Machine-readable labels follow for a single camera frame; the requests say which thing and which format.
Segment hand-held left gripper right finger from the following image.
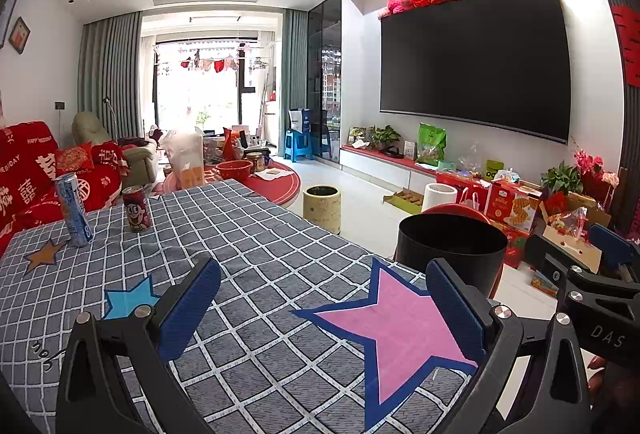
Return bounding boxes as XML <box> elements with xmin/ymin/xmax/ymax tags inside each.
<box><xmin>426</xmin><ymin>258</ymin><xmax>593</xmax><ymax>434</ymax></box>

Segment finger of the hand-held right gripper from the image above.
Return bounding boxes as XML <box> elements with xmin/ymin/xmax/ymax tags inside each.
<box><xmin>589</xmin><ymin>223</ymin><xmax>638</xmax><ymax>272</ymax></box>
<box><xmin>527</xmin><ymin>234</ymin><xmax>571</xmax><ymax>287</ymax></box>

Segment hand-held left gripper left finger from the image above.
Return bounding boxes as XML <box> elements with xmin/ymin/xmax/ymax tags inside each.
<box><xmin>56</xmin><ymin>257</ymin><xmax>222</xmax><ymax>434</ymax></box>

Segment black bin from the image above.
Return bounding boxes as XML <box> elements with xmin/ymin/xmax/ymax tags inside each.
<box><xmin>397</xmin><ymin>213</ymin><xmax>508</xmax><ymax>300</ymax></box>

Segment person's right hand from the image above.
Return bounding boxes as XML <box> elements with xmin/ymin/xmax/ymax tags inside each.
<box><xmin>588</xmin><ymin>355</ymin><xmax>612</xmax><ymax>395</ymax></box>

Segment open cardboard box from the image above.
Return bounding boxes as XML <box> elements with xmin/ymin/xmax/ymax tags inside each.
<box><xmin>542</xmin><ymin>207</ymin><xmax>611</xmax><ymax>272</ymax></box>

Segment red waffle box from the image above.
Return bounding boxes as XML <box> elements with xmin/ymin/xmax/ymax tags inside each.
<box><xmin>487</xmin><ymin>181</ymin><xmax>543</xmax><ymax>235</ymax></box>

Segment grey checked tablecloth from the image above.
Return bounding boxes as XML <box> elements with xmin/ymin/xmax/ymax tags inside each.
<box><xmin>0</xmin><ymin>179</ymin><xmax>481</xmax><ymax>434</ymax></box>

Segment large potted plant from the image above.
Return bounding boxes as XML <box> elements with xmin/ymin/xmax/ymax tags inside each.
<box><xmin>541</xmin><ymin>161</ymin><xmax>583</xmax><ymax>195</ymax></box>

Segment pink flowers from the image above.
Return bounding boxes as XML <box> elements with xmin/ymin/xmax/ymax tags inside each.
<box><xmin>570</xmin><ymin>144</ymin><xmax>621</xmax><ymax>195</ymax></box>

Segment red drink can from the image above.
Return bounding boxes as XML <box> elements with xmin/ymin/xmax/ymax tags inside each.
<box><xmin>122</xmin><ymin>185</ymin><xmax>152</xmax><ymax>233</ymax></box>

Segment red gift bag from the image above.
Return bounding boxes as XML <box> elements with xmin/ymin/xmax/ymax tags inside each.
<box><xmin>436</xmin><ymin>170</ymin><xmax>493</xmax><ymax>215</ymax></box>

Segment white cylinder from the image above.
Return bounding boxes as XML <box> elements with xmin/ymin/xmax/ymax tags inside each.
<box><xmin>422</xmin><ymin>183</ymin><xmax>458</xmax><ymax>213</ymax></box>

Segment cardboard tray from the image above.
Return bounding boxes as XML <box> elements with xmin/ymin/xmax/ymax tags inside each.
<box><xmin>383</xmin><ymin>187</ymin><xmax>426</xmax><ymax>215</ymax></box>

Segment red bowl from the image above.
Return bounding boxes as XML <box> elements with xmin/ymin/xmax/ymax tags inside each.
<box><xmin>216</xmin><ymin>160</ymin><xmax>254</xmax><ymax>181</ymax></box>

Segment red round table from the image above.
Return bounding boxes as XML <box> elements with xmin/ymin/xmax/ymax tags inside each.
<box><xmin>162</xmin><ymin>159</ymin><xmax>301</xmax><ymax>207</ymax></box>

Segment tall blue drink can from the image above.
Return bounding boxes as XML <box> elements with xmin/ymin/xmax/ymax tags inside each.
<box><xmin>54</xmin><ymin>173</ymin><xmax>94</xmax><ymax>247</ymax></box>

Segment beige armchair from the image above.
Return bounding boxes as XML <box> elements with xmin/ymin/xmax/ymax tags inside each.
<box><xmin>72</xmin><ymin>111</ymin><xmax>158</xmax><ymax>187</ymax></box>

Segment beige floor bin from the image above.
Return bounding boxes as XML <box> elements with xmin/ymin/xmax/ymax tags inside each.
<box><xmin>303</xmin><ymin>185</ymin><xmax>343</xmax><ymax>233</ymax></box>

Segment green food bag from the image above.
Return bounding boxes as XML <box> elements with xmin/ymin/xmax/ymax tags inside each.
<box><xmin>416</xmin><ymin>123</ymin><xmax>447</xmax><ymax>166</ymax></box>

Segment white red television stand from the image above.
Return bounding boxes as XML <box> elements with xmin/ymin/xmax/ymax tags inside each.
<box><xmin>340</xmin><ymin>144</ymin><xmax>441</xmax><ymax>187</ymax></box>

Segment red standing packet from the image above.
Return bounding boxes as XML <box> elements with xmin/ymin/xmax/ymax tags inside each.
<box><xmin>222</xmin><ymin>127</ymin><xmax>246</xmax><ymax>160</ymax></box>

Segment red white print cushion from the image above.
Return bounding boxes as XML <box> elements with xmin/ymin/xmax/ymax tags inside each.
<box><xmin>90</xmin><ymin>140</ymin><xmax>125</xmax><ymax>170</ymax></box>

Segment small green plant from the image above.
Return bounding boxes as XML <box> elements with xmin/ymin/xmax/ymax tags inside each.
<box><xmin>367</xmin><ymin>125</ymin><xmax>401</xmax><ymax>150</ymax></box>

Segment red gold patterned cushion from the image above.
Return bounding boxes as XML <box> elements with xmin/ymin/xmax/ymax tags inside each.
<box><xmin>55</xmin><ymin>141</ymin><xmax>96</xmax><ymax>172</ymax></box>

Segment blue plastic stool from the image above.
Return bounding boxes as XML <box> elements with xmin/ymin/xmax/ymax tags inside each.
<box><xmin>284</xmin><ymin>129</ymin><xmax>313</xmax><ymax>162</ymax></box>

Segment black television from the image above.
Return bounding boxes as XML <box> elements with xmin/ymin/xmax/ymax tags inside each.
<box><xmin>379</xmin><ymin>0</ymin><xmax>572</xmax><ymax>145</ymax></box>

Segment red covered sofa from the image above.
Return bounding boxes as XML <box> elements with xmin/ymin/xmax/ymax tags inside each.
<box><xmin>0</xmin><ymin>121</ymin><xmax>126</xmax><ymax>260</ymax></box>

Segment blue white paper bag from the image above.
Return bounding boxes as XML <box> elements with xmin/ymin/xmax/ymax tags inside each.
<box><xmin>288</xmin><ymin>108</ymin><xmax>312</xmax><ymax>133</ymax></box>

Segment row of hanging laundry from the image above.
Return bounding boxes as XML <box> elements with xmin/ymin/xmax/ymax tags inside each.
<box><xmin>160</xmin><ymin>42</ymin><xmax>273</xmax><ymax>74</ymax></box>

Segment grey curtain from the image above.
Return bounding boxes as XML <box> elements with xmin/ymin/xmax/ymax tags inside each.
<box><xmin>77</xmin><ymin>11</ymin><xmax>143</xmax><ymax>145</ymax></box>
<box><xmin>280</xmin><ymin>7</ymin><xmax>311</xmax><ymax>150</ymax></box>

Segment black glass cabinet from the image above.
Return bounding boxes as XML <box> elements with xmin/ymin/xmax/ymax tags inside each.
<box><xmin>306</xmin><ymin>0</ymin><xmax>343</xmax><ymax>160</ymax></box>

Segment red paper wall decoration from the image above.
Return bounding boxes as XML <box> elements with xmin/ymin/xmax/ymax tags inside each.
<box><xmin>611</xmin><ymin>4</ymin><xmax>640</xmax><ymax>88</ymax></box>

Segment small red picture frame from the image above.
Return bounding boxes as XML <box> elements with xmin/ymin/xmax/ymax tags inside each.
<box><xmin>9</xmin><ymin>17</ymin><xmax>31</xmax><ymax>54</ymax></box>

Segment black picture frame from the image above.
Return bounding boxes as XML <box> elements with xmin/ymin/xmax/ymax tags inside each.
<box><xmin>0</xmin><ymin>0</ymin><xmax>18</xmax><ymax>48</ymax></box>

